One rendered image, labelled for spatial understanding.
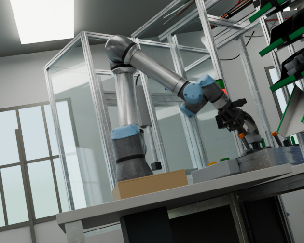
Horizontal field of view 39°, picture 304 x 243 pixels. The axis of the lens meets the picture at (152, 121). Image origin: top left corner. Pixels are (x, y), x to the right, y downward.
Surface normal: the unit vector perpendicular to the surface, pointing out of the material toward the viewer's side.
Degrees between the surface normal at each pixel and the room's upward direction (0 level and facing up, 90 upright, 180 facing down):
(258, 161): 90
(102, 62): 90
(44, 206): 90
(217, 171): 90
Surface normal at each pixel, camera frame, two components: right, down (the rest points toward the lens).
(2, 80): 0.17, -0.28
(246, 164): -0.75, 0.01
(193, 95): -0.10, -0.23
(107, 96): 0.62, -0.33
